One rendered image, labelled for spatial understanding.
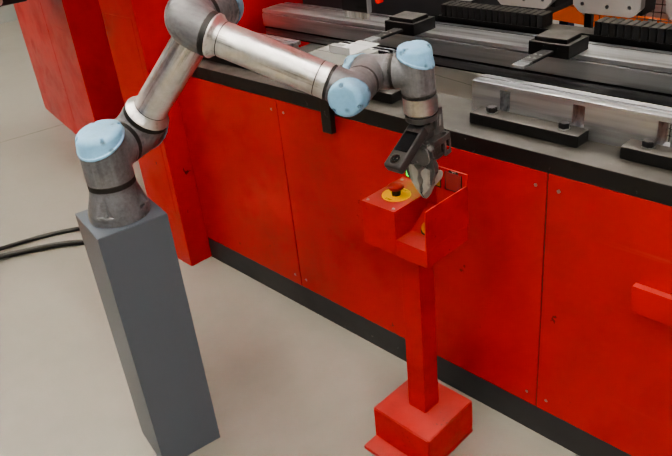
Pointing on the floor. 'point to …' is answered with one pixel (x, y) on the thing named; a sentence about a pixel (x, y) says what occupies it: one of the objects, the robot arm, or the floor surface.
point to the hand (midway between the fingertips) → (423, 194)
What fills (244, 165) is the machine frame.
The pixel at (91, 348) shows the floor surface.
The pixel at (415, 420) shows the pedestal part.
